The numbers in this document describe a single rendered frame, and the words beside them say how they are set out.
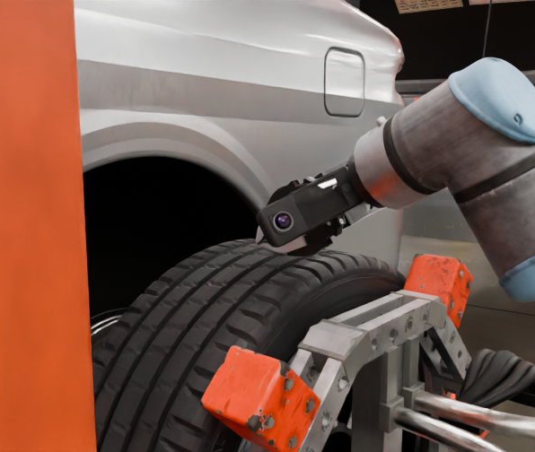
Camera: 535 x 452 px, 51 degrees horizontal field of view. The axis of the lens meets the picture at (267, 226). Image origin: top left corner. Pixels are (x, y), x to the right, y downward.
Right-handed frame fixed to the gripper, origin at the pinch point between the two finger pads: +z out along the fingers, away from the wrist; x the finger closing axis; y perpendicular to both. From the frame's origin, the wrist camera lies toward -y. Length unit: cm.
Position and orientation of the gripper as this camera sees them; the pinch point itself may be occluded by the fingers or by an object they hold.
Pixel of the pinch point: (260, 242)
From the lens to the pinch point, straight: 74.5
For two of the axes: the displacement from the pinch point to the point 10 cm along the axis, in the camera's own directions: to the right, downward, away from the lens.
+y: 6.4, -3.3, 6.9
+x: -4.9, -8.7, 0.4
